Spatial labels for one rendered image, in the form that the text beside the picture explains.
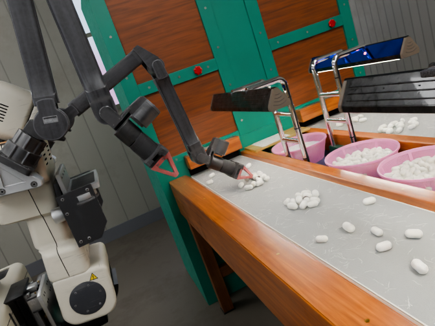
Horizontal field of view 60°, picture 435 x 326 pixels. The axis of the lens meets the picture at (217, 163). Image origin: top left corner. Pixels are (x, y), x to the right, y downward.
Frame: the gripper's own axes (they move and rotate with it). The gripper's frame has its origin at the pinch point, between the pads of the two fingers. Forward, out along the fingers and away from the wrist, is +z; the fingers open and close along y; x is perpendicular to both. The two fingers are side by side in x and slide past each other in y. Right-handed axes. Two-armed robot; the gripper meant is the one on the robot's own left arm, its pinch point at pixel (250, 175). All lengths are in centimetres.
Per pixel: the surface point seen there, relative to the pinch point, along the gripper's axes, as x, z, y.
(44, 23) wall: -57, -127, 221
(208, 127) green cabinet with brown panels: -15.2, -11.0, 45.4
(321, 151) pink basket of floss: -21.7, 31.0, 4.1
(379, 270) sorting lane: 7, -5, -85
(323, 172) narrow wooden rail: -10.6, 11.3, -31.1
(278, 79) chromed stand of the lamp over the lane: -38.5, -9.4, -12.4
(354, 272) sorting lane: 10, -8, -82
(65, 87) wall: -12, -95, 221
